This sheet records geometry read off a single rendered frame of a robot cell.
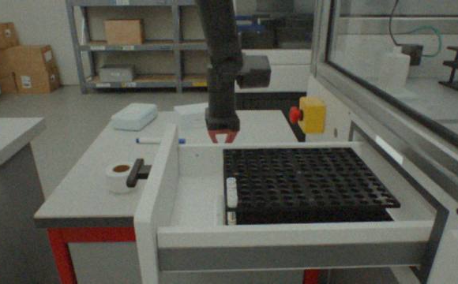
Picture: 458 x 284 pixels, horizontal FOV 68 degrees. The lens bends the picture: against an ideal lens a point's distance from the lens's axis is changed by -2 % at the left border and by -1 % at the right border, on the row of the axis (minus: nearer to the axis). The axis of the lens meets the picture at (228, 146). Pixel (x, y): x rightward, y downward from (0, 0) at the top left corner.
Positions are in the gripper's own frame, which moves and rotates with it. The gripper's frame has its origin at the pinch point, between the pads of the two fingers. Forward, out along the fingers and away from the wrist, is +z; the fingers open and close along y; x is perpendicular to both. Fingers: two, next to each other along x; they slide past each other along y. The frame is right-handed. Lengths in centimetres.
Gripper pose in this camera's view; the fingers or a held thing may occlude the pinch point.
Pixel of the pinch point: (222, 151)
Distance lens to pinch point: 77.4
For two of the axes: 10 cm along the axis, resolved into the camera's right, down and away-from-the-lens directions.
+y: -1.4, -4.1, 9.0
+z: 0.1, 9.1, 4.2
